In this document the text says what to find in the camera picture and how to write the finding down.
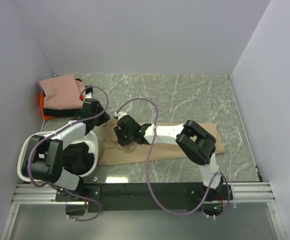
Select beige t shirt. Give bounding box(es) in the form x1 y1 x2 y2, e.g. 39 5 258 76
98 117 226 166

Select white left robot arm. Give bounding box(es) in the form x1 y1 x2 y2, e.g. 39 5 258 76
17 97 110 201

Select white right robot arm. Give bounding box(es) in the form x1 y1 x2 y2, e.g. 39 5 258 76
114 112 224 200

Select folded black t shirt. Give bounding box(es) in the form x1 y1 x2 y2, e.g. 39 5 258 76
42 78 93 118

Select white plastic laundry basket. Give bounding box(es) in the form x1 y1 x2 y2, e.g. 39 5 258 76
17 131 99 182

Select folded pink t shirt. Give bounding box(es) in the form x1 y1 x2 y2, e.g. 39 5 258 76
38 74 86 110

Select folded orange t shirt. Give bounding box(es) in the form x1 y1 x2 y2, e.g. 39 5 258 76
39 93 53 121

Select black clothes in basket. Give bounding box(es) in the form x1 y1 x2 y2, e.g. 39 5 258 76
62 142 94 176

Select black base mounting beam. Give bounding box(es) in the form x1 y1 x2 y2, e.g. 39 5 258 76
55 181 234 216

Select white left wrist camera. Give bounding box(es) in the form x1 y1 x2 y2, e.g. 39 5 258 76
79 92 93 102

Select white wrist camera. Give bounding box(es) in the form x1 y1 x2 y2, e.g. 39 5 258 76
79 92 93 102
114 111 127 120

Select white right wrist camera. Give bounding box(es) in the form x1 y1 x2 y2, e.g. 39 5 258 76
114 111 127 120

